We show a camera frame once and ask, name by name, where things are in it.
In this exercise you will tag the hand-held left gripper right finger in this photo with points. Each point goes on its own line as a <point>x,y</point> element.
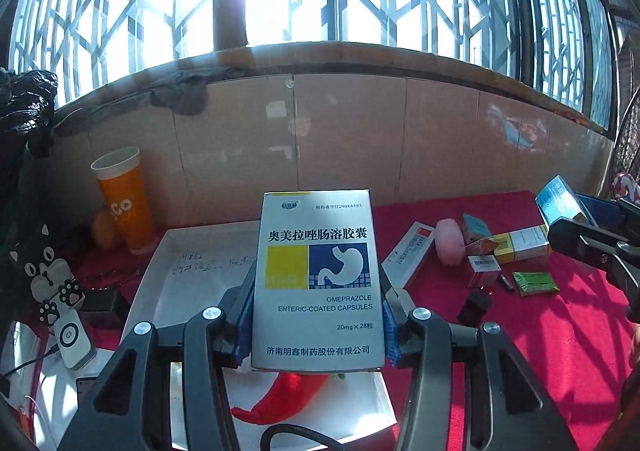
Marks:
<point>391,331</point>

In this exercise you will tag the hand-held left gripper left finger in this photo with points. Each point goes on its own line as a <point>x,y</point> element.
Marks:
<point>245,316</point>

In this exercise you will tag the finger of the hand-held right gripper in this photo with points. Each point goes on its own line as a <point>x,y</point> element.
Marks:
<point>585,241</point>
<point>612,216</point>

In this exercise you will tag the light blue box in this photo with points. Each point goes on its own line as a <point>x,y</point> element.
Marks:
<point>557,198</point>

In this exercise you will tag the white tray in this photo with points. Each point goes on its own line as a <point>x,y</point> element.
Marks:
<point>200,271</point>

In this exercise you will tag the white blue medicine box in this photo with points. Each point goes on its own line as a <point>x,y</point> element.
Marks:
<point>320,281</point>

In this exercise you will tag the pink plush toy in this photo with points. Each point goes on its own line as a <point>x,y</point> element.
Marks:
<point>450,241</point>

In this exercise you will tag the red white striped object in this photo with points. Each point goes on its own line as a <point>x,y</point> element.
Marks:
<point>625,183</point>

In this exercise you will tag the yellow white box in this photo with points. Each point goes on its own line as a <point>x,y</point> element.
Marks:
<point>525,241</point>

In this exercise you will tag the green sachet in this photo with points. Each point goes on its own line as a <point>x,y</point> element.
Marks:
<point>535,283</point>

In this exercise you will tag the long white red box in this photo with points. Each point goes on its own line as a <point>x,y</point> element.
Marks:
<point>405,256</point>

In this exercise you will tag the black fan grille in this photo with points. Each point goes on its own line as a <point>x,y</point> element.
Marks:
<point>629,141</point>

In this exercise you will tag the small black cube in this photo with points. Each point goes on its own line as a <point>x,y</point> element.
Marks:
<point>474,308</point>

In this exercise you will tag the red chili plush toy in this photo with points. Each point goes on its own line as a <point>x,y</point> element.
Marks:
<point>280,396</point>

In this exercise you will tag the small black stick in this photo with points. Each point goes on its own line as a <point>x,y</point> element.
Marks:
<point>506,282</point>

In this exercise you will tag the red table cloth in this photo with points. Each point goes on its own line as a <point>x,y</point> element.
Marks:
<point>550,331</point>

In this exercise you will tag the small orange box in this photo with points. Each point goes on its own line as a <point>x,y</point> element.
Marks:
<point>481,247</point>

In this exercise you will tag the white red barcode box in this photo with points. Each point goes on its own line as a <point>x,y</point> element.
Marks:
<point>484,271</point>

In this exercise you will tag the small teal packet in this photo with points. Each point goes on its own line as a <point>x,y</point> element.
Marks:
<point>475,226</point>

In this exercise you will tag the black charger block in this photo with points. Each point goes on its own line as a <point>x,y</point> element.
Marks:
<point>102,306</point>

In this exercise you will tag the orange paper cup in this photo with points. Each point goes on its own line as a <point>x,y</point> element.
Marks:
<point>125,206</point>

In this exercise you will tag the white rounded device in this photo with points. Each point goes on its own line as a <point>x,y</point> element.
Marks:
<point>72,336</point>

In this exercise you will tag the grey cloth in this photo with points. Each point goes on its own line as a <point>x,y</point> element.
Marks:
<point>182,91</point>

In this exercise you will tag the window sill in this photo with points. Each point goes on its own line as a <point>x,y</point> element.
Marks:
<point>350,56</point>

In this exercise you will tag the black plastic bag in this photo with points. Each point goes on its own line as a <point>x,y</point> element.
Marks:
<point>25,101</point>

